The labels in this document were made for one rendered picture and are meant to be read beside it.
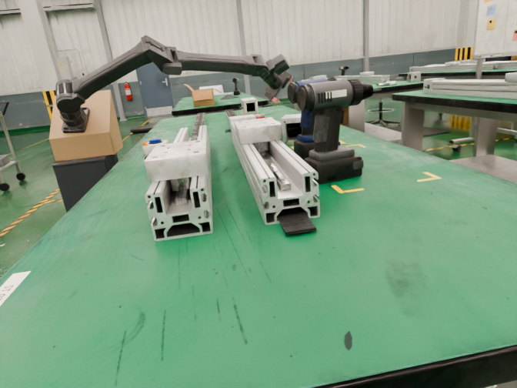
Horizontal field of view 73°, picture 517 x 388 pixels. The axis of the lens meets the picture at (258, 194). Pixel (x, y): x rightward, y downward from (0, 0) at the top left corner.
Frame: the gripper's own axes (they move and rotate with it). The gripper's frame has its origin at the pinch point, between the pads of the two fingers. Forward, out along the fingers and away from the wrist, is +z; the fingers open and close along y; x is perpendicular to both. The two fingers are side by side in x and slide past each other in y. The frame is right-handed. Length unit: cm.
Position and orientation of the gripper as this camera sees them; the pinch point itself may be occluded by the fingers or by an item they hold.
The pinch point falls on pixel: (284, 91)
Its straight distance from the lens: 172.8
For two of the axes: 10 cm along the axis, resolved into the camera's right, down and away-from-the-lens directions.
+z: 4.7, 1.7, 8.7
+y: -5.6, 8.2, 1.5
